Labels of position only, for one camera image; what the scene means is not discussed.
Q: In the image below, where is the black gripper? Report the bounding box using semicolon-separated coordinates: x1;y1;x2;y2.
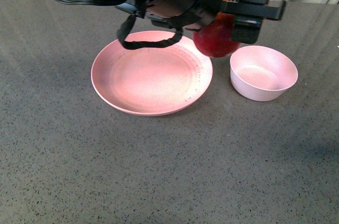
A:
117;0;286;44

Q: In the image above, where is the red apple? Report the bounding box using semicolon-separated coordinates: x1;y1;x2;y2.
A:
193;13;241;58

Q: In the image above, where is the pale pink bowl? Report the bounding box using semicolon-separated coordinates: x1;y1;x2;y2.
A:
230;46;298;102

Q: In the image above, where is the pink plate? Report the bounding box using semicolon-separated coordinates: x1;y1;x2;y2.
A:
91;37;213;117

